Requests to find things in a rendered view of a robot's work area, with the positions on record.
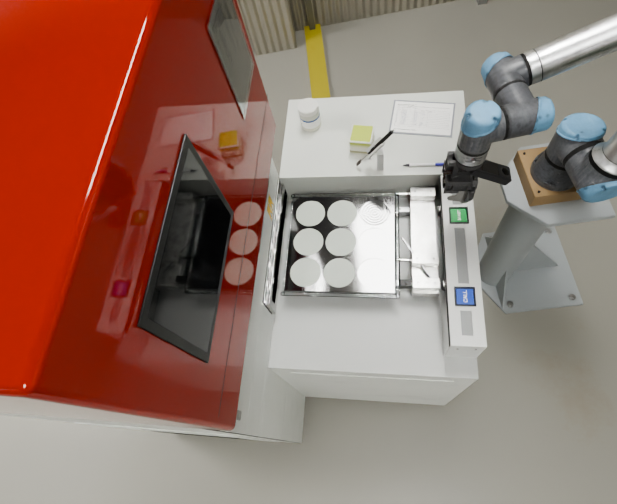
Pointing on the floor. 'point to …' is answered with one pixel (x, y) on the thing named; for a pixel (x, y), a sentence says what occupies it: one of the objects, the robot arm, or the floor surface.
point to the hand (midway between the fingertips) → (464, 198)
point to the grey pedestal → (532, 250)
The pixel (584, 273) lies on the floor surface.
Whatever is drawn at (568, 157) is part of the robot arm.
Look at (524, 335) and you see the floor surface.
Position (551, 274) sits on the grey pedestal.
